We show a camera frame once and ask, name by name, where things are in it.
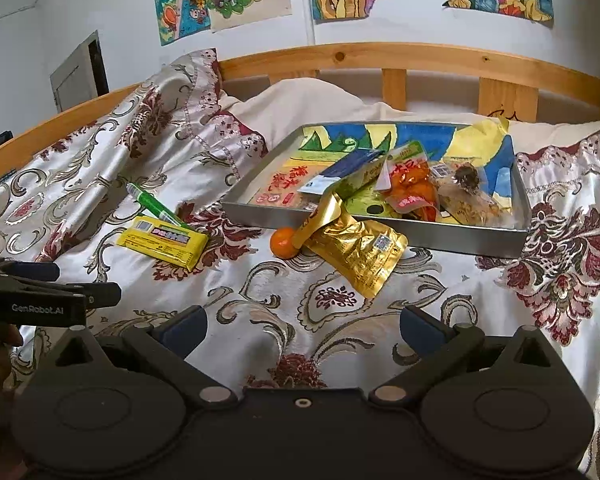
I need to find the dark blue snack packet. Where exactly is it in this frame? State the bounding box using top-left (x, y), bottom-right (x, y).
top-left (299, 148), bottom-right (386, 197)

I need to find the dark date snack clear packet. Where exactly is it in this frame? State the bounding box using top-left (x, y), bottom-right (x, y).
top-left (429, 157), bottom-right (489, 194)

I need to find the yellow snack bar packet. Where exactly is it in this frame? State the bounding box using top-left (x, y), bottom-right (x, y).
top-left (117, 216), bottom-right (209, 271)

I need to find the gold foil snack pouch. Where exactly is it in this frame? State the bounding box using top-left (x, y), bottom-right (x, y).
top-left (292, 192), bottom-right (408, 299)

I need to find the floral satin bedspread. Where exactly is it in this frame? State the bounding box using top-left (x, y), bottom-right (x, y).
top-left (0, 50), bottom-right (600, 479)

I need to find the beige shredded snack packet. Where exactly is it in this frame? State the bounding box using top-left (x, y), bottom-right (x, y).
top-left (438, 180), bottom-right (516, 229)

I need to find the small orange tangerine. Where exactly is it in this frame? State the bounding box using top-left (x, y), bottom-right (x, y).
top-left (270, 228), bottom-right (299, 260)

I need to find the grey metal tray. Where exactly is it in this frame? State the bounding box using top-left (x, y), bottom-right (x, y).
top-left (221, 128), bottom-right (531, 259)

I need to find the orange snack clear packet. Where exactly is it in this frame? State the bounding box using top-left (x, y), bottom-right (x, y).
top-left (375, 160), bottom-right (439, 222)

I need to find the pink red-lettered snack packet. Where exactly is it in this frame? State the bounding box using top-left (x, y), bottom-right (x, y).
top-left (249, 158), bottom-right (327, 209)

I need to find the grey door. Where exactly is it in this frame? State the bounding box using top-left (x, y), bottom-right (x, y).
top-left (50, 30), bottom-right (109, 113)

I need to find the cream white blanket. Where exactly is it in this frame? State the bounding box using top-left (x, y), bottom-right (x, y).
top-left (220, 78), bottom-right (600, 155)

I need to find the wooden bed frame rail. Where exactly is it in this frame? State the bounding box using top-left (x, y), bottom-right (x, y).
top-left (0, 42), bottom-right (600, 178)

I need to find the white wall pipe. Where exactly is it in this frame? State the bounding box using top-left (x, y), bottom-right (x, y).
top-left (302, 0), bottom-right (315, 46)

